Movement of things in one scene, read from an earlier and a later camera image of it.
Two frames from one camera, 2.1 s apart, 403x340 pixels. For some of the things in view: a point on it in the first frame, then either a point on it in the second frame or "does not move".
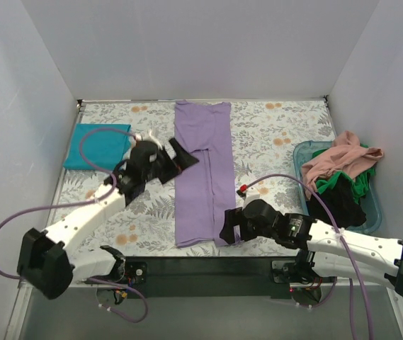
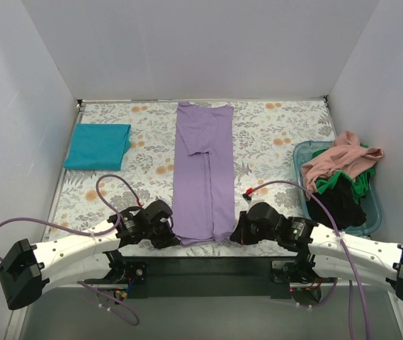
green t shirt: [360, 185] does not move
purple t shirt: [205, 190] does not move
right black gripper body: [236, 225] does not move
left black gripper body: [168, 164] -> [166, 238]
